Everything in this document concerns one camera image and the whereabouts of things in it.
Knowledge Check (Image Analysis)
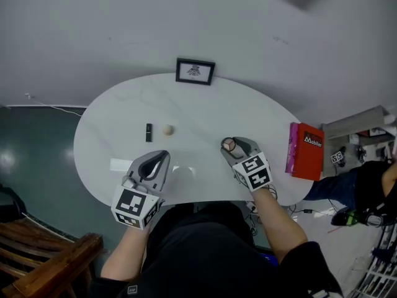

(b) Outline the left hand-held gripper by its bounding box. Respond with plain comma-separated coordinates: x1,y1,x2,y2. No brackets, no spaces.
111,150,171,230

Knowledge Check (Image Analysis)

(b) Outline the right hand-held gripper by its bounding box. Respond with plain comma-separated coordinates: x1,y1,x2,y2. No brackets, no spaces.
220,137,274,193

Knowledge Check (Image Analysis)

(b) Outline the small round compact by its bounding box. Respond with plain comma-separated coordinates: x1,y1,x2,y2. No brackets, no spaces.
220,137,238,152

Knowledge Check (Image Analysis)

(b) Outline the person's left forearm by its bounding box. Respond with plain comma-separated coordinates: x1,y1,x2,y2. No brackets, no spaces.
100,223,153,281

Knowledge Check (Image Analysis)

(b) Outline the person's right forearm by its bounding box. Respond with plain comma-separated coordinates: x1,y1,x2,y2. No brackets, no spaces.
252,187,309,264

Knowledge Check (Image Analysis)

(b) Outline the white oval table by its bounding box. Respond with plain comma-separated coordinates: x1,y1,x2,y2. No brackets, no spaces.
73,72,314,206

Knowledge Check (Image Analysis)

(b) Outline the pink book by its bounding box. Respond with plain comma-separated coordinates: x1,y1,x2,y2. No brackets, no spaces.
285,122,301,175

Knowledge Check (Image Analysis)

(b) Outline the person's black top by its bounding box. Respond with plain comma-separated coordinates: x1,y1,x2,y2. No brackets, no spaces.
89,202,345,298

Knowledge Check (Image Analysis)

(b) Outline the grey shelf unit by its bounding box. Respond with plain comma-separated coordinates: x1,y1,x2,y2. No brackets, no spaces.
321,105,397,177

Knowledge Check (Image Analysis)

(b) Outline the wooden bench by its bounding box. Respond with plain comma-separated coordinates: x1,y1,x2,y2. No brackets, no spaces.
0,219,105,298

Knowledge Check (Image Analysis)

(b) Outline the black chair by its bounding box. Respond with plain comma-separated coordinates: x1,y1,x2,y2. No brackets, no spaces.
0,183,26,222

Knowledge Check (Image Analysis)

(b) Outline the tangle of floor cables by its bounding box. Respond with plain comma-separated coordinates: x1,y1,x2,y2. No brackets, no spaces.
246,184,280,236

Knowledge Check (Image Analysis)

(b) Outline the black picture frame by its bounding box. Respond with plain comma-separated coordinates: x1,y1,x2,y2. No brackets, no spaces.
175,57,216,86

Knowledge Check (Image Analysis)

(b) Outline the white power cable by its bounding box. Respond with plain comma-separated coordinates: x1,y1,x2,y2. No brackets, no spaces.
30,99,85,117

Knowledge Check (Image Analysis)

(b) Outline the white wire rack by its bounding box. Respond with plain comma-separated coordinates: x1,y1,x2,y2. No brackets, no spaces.
350,222,397,298

